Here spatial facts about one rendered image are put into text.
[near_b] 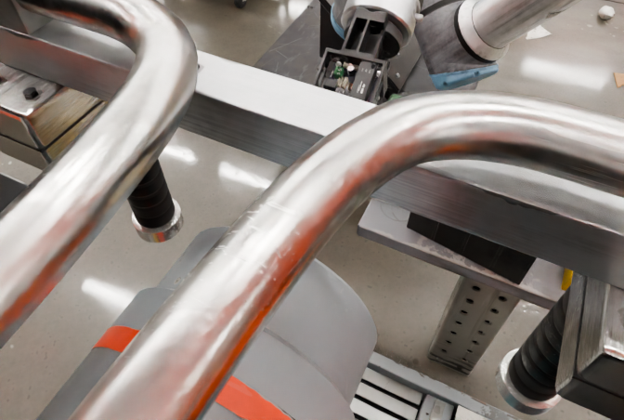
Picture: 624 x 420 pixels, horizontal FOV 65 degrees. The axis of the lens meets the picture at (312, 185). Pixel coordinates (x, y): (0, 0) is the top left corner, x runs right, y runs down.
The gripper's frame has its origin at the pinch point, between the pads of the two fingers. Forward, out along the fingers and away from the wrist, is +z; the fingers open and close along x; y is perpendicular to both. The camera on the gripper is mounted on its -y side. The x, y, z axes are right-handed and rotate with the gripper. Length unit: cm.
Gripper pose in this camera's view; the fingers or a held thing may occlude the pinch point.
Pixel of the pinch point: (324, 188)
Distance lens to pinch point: 57.1
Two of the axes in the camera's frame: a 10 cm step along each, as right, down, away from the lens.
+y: -1.5, -2.9, -9.4
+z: -3.3, 9.2, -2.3
